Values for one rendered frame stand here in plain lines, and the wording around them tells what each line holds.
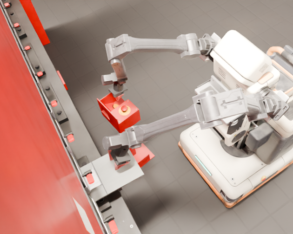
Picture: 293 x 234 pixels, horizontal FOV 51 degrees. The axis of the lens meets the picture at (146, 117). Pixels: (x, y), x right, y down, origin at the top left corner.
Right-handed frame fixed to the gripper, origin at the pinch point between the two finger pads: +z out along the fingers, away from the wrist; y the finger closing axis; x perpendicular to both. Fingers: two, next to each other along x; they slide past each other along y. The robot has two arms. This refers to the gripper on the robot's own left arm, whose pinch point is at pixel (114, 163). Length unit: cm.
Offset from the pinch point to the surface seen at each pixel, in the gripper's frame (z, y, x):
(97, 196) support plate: 8.7, 8.8, -9.8
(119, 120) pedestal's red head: 14.0, -35.3, 25.4
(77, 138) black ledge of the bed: 18.0, -30.9, -1.6
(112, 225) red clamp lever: -13.2, 30.4, -20.2
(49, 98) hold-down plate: 17, -62, -7
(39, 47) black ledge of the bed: 16, -110, 1
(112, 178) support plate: 4.2, 4.5, -1.9
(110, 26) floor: 54, -201, 112
